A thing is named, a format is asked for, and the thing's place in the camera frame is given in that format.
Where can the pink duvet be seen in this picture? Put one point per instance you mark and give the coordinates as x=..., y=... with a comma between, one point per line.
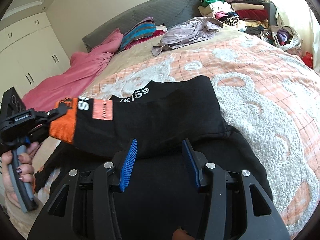
x=84, y=68

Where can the left hand painted nails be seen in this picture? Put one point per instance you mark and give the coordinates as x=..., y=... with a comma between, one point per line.
x=23, y=173

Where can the black sweater with orange cuffs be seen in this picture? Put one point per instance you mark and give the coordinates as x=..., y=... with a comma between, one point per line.
x=159, y=116

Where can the striped blue brown pillow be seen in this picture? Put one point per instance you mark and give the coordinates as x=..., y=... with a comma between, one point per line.
x=142, y=31

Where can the white wardrobe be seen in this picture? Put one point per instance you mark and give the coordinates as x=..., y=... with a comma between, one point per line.
x=30, y=53

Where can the lilac crumpled garment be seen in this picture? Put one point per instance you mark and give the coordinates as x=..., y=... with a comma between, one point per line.
x=192, y=31

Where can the pile of folded clothes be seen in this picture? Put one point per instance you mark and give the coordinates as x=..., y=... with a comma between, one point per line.
x=247, y=16

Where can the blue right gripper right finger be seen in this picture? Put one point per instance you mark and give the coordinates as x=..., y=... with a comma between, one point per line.
x=189, y=159

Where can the peach white tufted blanket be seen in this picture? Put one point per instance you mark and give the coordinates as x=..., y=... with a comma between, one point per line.
x=272, y=98

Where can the grey quilted headboard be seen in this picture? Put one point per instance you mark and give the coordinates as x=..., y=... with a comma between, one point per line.
x=164, y=12

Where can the bag of clothes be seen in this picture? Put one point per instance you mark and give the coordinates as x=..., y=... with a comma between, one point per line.
x=281, y=36

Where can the beige bed sheet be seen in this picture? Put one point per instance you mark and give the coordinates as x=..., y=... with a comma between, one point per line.
x=137, y=66

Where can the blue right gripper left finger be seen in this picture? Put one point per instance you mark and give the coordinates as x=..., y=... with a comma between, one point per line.
x=126, y=164

